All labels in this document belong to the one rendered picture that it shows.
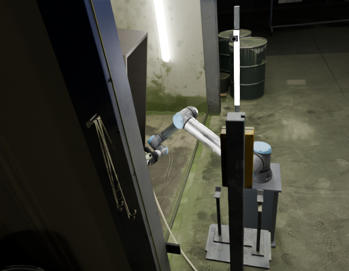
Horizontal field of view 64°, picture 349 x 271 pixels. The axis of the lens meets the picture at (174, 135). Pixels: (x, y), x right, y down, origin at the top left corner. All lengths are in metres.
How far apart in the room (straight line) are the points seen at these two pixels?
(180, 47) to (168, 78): 0.51
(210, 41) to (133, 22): 1.08
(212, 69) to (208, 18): 0.66
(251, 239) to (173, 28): 3.01
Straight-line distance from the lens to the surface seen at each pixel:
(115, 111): 1.14
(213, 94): 4.18
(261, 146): 2.07
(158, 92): 4.37
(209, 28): 3.88
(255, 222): 2.40
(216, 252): 1.59
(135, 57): 2.47
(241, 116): 0.94
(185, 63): 4.08
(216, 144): 2.00
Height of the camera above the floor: 2.10
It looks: 32 degrees down
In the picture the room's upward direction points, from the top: 8 degrees counter-clockwise
